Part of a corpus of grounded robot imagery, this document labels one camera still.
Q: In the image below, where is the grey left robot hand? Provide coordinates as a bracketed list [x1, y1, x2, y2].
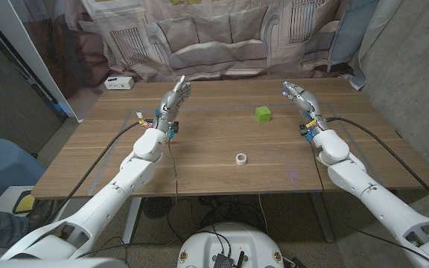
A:
[153, 75, 192, 135]

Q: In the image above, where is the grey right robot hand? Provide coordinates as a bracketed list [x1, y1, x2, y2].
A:
[281, 80, 330, 138]

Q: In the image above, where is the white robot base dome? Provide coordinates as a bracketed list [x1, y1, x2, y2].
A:
[177, 222, 285, 268]

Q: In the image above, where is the green cube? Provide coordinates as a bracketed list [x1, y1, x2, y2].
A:
[255, 106, 273, 124]

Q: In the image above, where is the white power strip box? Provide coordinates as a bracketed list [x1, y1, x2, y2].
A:
[104, 76, 135, 91]

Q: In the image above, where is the printed sofa backdrop cloth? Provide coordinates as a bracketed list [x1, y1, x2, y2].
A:
[9, 0, 381, 90]

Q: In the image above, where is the pale grey hanging cloth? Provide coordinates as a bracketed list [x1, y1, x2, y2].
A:
[349, 0, 405, 91]

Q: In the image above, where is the black round floor fan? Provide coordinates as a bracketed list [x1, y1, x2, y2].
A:
[142, 196, 173, 220]

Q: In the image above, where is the grey table leg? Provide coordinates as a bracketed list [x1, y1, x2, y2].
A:
[309, 192, 335, 243]

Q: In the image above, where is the white table leg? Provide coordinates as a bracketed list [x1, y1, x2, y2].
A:
[121, 197, 143, 247]

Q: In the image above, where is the white leaning panel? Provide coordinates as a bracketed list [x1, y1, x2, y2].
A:
[0, 0, 85, 123]

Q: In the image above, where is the white floor base yellow pad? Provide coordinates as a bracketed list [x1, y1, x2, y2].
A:
[0, 185, 39, 215]

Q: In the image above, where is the person in dark trousers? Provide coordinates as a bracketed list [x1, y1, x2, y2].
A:
[0, 199, 59, 249]

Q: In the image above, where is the thin black left wrist cable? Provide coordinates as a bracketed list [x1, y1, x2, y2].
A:
[167, 137, 180, 204]

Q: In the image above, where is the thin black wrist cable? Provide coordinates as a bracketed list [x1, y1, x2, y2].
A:
[167, 137, 180, 204]
[309, 143, 429, 264]

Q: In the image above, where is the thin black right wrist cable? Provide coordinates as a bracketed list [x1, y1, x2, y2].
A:
[309, 143, 429, 264]

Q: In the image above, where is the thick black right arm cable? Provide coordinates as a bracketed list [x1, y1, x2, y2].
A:
[325, 116, 429, 216]

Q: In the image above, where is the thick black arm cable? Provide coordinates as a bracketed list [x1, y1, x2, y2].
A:
[48, 118, 154, 224]
[325, 116, 429, 216]

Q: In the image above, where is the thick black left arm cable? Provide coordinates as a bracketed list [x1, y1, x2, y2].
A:
[48, 118, 154, 224]

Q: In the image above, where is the black cable bundle under table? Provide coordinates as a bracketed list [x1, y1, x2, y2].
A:
[197, 195, 264, 226]

